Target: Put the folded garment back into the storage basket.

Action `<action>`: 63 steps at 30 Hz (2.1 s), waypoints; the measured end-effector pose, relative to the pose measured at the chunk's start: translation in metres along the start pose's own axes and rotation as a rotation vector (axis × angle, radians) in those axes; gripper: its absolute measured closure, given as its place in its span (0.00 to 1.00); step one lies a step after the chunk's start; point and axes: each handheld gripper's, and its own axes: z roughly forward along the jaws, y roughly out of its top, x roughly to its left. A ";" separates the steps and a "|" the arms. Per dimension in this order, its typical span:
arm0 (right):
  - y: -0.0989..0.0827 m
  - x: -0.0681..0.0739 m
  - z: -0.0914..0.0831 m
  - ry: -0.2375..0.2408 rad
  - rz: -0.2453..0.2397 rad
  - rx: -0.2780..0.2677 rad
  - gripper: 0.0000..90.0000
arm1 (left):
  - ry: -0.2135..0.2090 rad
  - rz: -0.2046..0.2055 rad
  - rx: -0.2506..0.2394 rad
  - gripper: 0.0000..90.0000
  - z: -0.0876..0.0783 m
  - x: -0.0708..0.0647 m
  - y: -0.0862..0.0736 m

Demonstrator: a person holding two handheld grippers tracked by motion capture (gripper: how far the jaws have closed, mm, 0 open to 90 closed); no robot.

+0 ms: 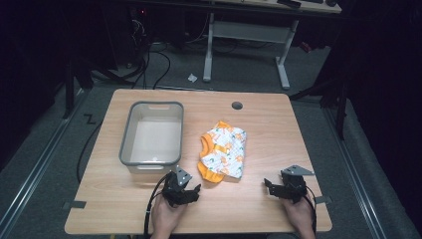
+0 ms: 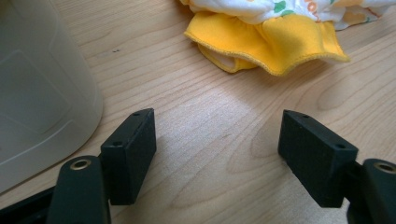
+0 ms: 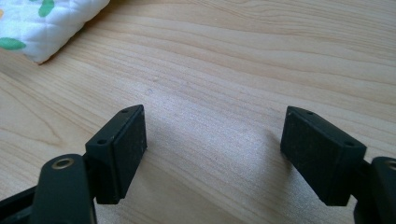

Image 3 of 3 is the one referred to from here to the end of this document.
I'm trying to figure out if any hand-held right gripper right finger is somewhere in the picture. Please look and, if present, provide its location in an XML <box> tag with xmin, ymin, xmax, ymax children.
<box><xmin>279</xmin><ymin>105</ymin><xmax>368</xmax><ymax>207</ymax></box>

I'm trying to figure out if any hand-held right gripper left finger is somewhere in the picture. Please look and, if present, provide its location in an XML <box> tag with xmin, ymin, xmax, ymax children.
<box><xmin>84</xmin><ymin>104</ymin><xmax>148</xmax><ymax>205</ymax></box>

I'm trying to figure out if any white quilted cloth green print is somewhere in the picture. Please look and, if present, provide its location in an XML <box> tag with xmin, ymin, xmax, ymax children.
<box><xmin>0</xmin><ymin>0</ymin><xmax>111</xmax><ymax>65</ymax></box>

